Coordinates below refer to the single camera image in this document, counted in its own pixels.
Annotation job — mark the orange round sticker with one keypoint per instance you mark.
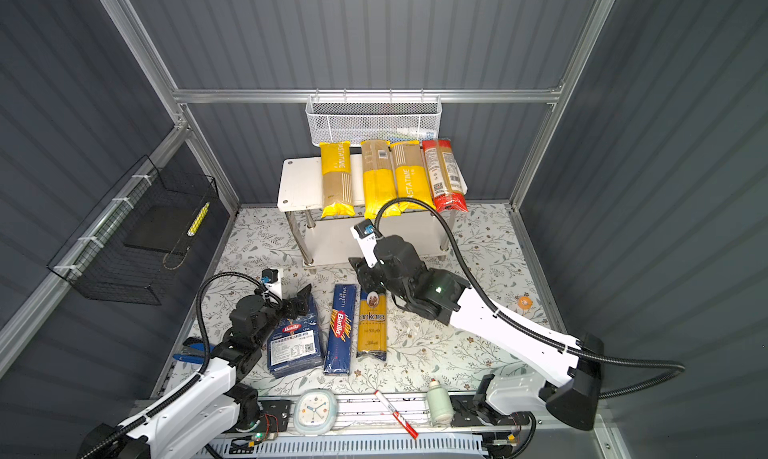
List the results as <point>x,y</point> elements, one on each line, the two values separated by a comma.
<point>524,303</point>

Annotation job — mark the blue Barilla pasta box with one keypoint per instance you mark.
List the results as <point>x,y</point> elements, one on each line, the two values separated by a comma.
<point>295,345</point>

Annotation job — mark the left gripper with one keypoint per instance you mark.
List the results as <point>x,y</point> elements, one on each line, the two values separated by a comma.
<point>301,304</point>

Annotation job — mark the red spaghetti bag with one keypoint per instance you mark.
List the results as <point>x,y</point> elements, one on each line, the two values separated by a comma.
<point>447,185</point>

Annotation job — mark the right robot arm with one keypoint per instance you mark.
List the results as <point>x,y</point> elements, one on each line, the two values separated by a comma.
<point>570,376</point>

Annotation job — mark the blue Barilla spaghetti box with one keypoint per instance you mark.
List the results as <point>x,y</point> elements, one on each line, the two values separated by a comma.
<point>339,345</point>

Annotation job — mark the floral table mat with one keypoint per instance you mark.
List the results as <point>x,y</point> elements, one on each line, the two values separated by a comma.
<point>417,350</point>

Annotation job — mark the yellow Pastatime bag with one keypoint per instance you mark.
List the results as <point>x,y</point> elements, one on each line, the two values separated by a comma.
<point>336,180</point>
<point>378,177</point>
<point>410,173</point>

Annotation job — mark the black wire basket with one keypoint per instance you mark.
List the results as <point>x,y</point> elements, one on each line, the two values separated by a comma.
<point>133,250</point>

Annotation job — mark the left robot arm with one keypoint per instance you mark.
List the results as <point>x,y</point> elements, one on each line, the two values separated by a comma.
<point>213,400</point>

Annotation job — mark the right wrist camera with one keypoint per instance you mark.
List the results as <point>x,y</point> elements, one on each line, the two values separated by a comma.
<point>366,236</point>

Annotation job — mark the small white bottle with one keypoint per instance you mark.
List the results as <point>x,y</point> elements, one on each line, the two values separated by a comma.
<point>439,404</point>

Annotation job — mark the white wire mesh basket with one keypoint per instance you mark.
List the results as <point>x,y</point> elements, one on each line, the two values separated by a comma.
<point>354,120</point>

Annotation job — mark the blue yellow spaghetti bag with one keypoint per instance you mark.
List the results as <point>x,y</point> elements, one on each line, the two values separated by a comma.
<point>372,325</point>

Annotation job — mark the red white marker pen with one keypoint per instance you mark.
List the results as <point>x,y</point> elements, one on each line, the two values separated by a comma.
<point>396,414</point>

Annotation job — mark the white two-tier shelf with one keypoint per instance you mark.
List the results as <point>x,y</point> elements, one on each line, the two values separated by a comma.
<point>330,242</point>

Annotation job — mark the mint alarm clock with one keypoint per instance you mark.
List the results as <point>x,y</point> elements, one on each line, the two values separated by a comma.
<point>315,412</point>

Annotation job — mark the blue object at left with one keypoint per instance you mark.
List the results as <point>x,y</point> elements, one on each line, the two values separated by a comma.
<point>192,351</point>

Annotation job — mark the white slotted cable duct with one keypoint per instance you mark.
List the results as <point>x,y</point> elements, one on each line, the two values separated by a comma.
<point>431,445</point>

